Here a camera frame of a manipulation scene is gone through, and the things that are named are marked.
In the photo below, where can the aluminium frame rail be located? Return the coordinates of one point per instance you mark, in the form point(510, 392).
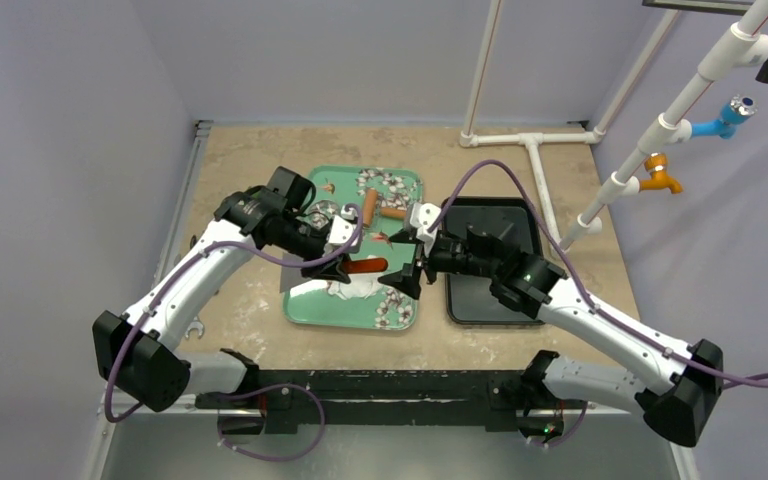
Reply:
point(104, 431)

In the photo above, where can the orange faucet tap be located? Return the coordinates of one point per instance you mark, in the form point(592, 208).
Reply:
point(659, 178)

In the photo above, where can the silver open-end wrench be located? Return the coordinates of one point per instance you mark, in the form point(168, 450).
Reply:
point(196, 329)

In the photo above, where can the green floral tray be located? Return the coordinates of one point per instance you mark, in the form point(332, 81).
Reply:
point(337, 185)

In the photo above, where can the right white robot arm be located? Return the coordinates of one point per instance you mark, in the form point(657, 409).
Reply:
point(673, 385)

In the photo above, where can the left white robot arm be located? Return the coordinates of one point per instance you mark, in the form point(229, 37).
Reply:
point(137, 350)

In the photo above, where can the metal scraper wooden handle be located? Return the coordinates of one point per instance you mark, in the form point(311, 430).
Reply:
point(291, 278)

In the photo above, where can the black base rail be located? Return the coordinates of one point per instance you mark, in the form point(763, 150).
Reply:
point(495, 400)

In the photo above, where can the black baking tray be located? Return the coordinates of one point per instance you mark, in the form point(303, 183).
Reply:
point(469, 302)

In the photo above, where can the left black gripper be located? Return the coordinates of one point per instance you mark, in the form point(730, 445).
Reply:
point(329, 271)

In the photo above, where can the blue faucet tap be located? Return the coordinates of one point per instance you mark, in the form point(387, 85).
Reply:
point(734, 113)

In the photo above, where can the white pvc pipe frame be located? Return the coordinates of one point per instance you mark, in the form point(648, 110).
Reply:
point(681, 55)

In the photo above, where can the wooden rolling pin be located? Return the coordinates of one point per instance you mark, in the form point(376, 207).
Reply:
point(376, 205)

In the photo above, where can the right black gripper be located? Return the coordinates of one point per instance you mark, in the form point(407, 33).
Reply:
point(420, 268)

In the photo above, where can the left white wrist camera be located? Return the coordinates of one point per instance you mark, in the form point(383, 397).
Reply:
point(341, 232)

